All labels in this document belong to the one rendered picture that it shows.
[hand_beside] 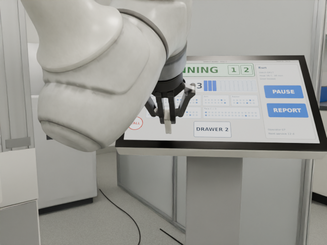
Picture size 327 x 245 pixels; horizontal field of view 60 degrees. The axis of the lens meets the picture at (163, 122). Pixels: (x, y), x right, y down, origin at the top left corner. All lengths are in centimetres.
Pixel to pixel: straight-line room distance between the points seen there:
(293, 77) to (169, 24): 55
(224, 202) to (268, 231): 84
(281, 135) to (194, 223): 36
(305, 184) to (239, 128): 77
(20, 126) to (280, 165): 117
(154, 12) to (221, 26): 140
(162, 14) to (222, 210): 64
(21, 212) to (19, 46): 44
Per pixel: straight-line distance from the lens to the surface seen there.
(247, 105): 78
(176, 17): 39
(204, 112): 75
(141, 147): 71
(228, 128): 73
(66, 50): 29
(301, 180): 146
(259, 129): 75
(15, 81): 82
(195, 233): 91
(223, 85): 81
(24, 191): 87
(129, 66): 31
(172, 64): 47
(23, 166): 85
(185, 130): 72
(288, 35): 148
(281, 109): 79
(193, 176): 84
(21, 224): 90
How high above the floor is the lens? 113
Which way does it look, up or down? 9 degrees down
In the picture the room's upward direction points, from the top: straight up
